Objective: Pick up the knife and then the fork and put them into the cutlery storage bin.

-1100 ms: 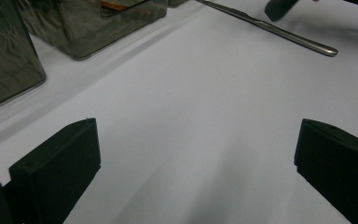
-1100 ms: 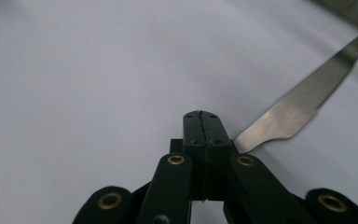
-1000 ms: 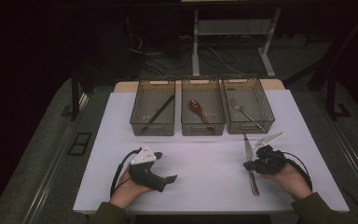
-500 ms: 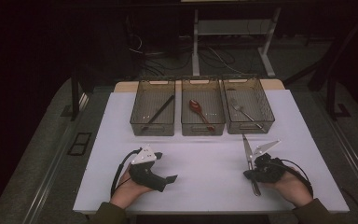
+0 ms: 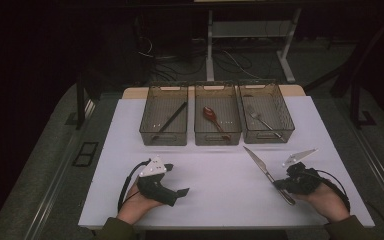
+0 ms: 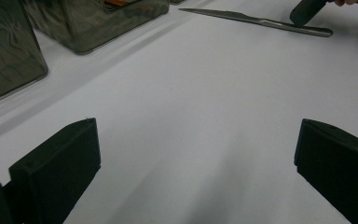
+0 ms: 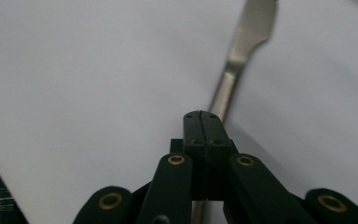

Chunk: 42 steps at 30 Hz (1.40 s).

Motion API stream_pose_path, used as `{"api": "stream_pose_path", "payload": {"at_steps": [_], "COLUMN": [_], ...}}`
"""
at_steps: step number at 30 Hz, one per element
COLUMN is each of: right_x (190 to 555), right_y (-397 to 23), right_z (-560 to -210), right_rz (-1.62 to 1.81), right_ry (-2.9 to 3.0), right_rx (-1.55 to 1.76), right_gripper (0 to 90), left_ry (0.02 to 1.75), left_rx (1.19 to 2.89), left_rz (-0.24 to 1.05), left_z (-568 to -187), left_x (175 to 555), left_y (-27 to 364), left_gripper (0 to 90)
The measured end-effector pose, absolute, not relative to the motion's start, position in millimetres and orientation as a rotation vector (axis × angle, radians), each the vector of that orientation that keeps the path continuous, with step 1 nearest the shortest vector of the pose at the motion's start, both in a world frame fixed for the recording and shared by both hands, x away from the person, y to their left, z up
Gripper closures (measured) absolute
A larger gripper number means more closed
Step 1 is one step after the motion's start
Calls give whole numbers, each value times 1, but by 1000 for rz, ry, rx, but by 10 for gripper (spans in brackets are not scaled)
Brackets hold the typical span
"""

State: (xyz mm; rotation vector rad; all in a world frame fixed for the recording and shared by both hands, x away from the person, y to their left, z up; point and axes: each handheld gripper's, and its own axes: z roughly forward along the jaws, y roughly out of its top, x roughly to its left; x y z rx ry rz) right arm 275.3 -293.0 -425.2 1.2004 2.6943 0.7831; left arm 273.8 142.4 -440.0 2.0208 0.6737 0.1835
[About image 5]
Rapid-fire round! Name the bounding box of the person's right hand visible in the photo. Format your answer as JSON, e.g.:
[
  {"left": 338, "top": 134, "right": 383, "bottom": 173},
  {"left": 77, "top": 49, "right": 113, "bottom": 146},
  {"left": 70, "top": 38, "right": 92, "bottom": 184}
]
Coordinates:
[{"left": 293, "top": 183, "right": 351, "bottom": 224}]

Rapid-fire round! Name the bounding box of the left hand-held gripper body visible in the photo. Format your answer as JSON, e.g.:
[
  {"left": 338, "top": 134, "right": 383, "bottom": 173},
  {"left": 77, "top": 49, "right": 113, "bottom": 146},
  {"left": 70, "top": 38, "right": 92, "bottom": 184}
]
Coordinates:
[{"left": 135, "top": 155, "right": 179, "bottom": 208}]

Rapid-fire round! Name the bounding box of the white metal stand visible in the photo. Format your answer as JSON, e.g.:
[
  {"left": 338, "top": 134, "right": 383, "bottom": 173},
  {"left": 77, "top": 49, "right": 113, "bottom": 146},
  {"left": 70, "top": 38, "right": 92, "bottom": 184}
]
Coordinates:
[{"left": 205, "top": 7, "right": 302, "bottom": 85}]

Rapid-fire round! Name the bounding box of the black metal stand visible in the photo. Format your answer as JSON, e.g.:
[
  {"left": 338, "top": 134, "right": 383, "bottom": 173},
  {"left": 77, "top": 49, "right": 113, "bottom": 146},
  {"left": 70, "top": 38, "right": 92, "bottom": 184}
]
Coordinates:
[{"left": 329, "top": 43, "right": 378, "bottom": 131}]

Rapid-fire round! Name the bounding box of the clear grey plastic bin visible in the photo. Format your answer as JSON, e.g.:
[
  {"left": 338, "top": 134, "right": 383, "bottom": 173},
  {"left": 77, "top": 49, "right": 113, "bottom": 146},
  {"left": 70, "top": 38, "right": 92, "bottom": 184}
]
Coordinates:
[
  {"left": 139, "top": 84, "right": 190, "bottom": 147},
  {"left": 238, "top": 81, "right": 296, "bottom": 145},
  {"left": 193, "top": 82, "right": 243, "bottom": 147}
]

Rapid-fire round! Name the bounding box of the person's left hand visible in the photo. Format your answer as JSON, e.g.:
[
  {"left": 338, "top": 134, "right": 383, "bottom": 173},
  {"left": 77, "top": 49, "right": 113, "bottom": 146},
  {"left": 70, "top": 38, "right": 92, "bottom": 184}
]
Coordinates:
[{"left": 117, "top": 182, "right": 164, "bottom": 225}]

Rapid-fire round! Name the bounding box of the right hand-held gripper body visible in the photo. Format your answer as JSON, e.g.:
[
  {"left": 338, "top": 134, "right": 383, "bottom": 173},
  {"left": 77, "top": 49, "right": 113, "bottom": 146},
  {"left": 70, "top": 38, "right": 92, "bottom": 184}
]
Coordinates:
[{"left": 282, "top": 148, "right": 323, "bottom": 196}]

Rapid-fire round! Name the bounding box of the white table mat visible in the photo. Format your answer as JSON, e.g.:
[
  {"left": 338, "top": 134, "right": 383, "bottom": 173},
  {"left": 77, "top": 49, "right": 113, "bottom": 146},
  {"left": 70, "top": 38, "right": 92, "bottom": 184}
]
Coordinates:
[{"left": 77, "top": 95, "right": 376, "bottom": 231}]

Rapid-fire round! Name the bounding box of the right hand-held gripper cable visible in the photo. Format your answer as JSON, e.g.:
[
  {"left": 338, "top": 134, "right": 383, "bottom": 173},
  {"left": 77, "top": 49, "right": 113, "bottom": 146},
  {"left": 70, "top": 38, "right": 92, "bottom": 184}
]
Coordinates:
[{"left": 313, "top": 168, "right": 352, "bottom": 213}]

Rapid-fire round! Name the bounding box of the bundle of floor cables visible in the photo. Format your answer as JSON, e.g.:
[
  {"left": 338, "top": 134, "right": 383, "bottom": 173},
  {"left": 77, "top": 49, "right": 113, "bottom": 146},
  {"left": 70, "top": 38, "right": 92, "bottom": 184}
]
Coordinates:
[{"left": 135, "top": 35, "right": 272, "bottom": 83}]

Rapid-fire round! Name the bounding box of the reddish brown wooden spoon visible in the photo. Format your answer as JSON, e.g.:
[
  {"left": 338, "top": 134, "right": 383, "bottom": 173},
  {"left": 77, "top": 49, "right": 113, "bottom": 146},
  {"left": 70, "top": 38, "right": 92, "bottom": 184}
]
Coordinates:
[{"left": 202, "top": 106, "right": 232, "bottom": 141}]

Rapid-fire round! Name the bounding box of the silver fork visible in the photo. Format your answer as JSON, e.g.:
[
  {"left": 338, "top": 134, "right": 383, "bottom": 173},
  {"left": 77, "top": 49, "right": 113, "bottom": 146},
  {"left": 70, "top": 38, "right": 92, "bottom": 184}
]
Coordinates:
[{"left": 247, "top": 106, "right": 285, "bottom": 141}]

